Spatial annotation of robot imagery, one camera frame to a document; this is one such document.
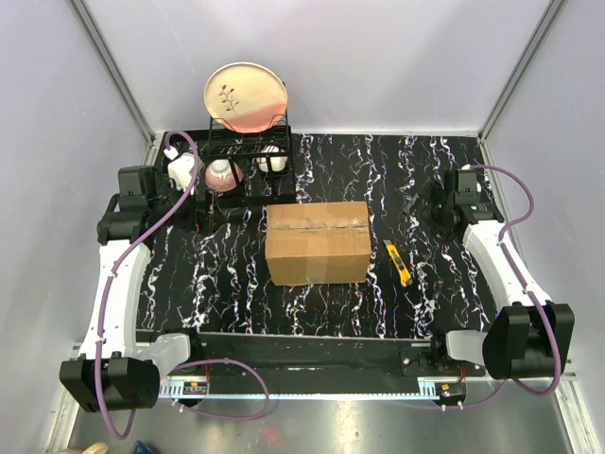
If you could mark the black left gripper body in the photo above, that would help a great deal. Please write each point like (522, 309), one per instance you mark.
(202, 220)

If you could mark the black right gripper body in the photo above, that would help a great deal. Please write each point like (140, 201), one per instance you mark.
(434, 214)

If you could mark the yellow utility knife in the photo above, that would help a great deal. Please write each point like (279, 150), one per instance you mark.
(399, 264)

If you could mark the brown cardboard express box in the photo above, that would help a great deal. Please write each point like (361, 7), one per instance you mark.
(318, 243)

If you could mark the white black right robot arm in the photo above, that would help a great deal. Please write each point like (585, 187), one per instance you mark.
(531, 334)

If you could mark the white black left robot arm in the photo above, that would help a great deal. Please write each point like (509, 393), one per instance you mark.
(110, 372)

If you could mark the pink patterned bowl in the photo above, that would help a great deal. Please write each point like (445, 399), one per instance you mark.
(220, 177)

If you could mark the small white cup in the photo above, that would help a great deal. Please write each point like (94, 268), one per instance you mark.
(274, 164)

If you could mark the beige pink floral plate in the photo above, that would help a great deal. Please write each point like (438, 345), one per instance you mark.
(245, 97)

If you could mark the dark blue tray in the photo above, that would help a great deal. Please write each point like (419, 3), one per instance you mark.
(140, 447)

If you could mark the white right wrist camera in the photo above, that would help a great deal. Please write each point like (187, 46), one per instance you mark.
(475, 181)

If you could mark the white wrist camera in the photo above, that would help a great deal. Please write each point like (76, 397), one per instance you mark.
(179, 167)
(475, 181)

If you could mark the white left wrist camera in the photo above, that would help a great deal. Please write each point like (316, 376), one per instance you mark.
(179, 167)

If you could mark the black wire dish rack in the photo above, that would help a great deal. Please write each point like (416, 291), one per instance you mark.
(257, 188)

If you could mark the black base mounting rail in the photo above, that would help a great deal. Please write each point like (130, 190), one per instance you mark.
(409, 358)

